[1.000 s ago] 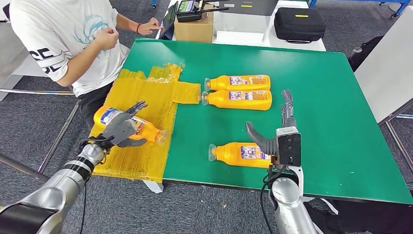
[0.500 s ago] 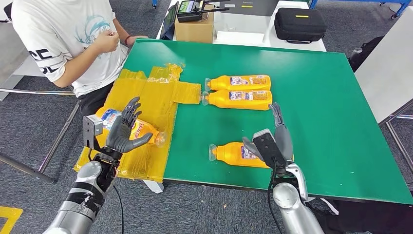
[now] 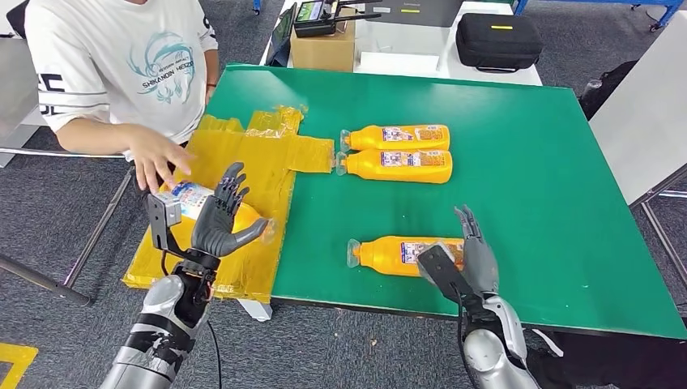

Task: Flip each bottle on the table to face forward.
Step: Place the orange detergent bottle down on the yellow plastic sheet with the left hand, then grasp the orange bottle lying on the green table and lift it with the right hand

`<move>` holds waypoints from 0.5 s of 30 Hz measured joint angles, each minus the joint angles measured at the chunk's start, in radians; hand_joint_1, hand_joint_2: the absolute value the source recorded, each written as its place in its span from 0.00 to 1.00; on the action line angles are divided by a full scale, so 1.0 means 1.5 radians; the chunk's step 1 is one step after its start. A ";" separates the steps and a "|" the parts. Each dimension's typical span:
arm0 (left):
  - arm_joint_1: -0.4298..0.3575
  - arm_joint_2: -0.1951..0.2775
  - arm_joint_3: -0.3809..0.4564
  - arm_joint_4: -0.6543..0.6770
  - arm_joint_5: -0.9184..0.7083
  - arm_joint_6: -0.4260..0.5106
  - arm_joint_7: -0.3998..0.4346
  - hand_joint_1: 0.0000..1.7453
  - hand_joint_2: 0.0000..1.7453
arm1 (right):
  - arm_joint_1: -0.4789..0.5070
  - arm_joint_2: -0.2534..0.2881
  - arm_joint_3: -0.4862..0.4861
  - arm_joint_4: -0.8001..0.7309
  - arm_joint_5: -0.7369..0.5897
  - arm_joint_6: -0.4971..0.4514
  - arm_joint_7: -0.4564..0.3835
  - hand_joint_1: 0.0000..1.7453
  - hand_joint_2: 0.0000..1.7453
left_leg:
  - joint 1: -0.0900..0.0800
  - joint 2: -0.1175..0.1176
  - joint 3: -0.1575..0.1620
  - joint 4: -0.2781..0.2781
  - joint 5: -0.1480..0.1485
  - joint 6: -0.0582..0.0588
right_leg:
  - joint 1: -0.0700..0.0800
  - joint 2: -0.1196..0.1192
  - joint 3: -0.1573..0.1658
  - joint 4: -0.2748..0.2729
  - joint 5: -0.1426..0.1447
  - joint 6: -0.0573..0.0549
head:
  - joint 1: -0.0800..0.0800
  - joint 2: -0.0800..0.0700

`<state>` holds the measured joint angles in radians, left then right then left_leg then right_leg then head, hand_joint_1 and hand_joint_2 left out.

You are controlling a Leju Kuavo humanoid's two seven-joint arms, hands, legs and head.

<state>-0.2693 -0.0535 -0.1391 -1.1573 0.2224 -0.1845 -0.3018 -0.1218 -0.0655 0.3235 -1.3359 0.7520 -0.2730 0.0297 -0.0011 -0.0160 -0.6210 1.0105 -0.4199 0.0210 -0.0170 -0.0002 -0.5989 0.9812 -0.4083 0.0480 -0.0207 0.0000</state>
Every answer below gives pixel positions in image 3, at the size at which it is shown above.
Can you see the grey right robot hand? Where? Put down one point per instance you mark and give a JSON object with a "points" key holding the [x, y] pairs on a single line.
{"points": [[480, 263]]}

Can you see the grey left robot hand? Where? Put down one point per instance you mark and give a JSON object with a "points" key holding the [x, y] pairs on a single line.
{"points": [[214, 231]]}

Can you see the person's right hand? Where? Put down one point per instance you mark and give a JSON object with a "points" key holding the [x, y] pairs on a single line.
{"points": [[153, 156]]}

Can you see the orange detergent bottle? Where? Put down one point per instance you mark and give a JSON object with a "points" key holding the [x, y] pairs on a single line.
{"points": [[190, 196], [381, 255], [397, 170], [370, 138]]}

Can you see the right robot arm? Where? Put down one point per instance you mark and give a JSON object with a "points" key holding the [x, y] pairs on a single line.
{"points": [[491, 354]]}

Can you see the person's right forearm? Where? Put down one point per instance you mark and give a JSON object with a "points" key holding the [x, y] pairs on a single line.
{"points": [[91, 137]]}

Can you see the person's left forearm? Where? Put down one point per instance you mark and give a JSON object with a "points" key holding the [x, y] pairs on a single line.
{"points": [[212, 67]]}

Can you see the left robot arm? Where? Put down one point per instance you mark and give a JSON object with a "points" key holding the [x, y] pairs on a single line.
{"points": [[161, 300]]}

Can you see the yellow taped cardboard board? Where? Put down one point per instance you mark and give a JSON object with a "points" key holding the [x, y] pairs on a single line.
{"points": [[257, 161]]}

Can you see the white table foot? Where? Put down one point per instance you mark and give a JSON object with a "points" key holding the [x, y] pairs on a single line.
{"points": [[257, 311]]}

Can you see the person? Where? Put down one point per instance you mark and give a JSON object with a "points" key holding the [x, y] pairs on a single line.
{"points": [[107, 53], [617, 365]]}

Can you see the grey folding table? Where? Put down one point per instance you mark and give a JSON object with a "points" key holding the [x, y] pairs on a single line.
{"points": [[644, 107], [16, 80]]}

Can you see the black tablet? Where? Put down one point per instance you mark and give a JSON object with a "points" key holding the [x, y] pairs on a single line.
{"points": [[282, 37]]}

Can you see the brown cardboard box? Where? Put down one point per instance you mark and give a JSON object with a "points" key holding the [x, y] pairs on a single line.
{"points": [[322, 53]]}

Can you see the black remote controller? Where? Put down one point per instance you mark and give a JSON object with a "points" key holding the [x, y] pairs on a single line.
{"points": [[314, 21]]}

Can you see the white flat box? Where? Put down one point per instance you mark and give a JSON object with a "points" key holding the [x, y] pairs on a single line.
{"points": [[397, 63]]}

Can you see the black carrying case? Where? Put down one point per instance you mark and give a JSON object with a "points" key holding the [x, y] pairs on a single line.
{"points": [[499, 45]]}

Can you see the black backpack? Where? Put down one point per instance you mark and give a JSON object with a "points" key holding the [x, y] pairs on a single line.
{"points": [[612, 86]]}

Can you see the white table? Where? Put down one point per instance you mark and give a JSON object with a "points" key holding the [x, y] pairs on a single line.
{"points": [[397, 40]]}

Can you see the grey case with yellow sticker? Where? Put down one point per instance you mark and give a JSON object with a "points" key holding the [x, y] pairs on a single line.
{"points": [[429, 16]]}

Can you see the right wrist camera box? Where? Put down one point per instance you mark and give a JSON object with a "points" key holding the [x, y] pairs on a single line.
{"points": [[443, 271]]}

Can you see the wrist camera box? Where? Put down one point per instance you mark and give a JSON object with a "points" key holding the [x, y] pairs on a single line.
{"points": [[443, 271], [169, 209]]}

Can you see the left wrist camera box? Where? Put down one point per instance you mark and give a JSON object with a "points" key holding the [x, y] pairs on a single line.
{"points": [[169, 209]]}

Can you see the blue metal post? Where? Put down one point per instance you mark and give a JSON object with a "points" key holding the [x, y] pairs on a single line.
{"points": [[256, 5]]}

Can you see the blue metal frame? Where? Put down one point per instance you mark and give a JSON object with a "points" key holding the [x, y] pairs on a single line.
{"points": [[668, 12]]}

